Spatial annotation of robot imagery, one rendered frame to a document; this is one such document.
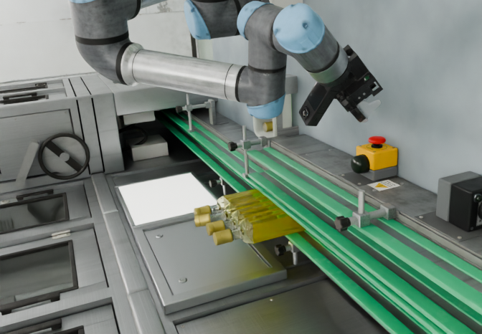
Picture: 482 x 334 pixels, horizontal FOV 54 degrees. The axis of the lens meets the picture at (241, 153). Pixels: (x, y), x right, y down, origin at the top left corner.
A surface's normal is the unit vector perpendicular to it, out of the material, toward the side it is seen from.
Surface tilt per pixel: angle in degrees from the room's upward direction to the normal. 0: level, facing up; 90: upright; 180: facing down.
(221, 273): 90
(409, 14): 0
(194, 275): 90
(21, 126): 90
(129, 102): 90
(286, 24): 45
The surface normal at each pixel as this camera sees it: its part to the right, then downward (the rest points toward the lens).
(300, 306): -0.07, -0.95
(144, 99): 0.37, 0.26
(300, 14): -0.56, -0.37
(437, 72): -0.92, 0.18
